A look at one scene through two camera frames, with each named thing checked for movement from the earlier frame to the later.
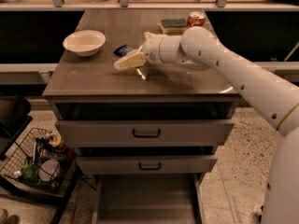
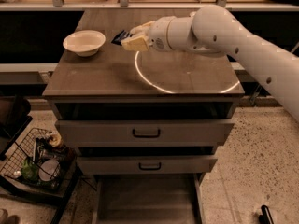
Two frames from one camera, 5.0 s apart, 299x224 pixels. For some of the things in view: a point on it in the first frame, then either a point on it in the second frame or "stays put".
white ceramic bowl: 84,43 stays put
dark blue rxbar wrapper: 122,50 -> 122,35
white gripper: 151,50 -> 158,35
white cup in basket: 49,170 stays put
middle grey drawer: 146,163 stays put
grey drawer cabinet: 149,135 stays put
